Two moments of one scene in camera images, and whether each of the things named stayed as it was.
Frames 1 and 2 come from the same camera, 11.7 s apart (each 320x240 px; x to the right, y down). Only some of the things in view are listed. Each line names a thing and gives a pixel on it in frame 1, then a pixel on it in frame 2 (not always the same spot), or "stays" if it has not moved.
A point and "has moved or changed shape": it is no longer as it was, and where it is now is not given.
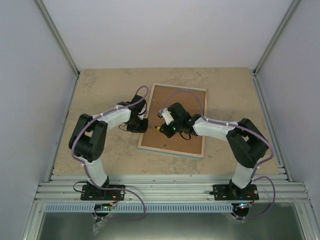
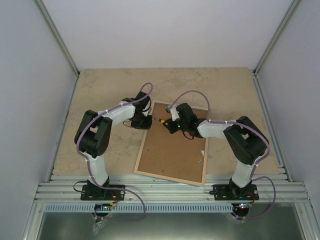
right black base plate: x=231 y=192 stays
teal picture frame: x=195 y=100 has moved or changed shape
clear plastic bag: x=96 y=226 stays
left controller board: x=102 y=207 stays
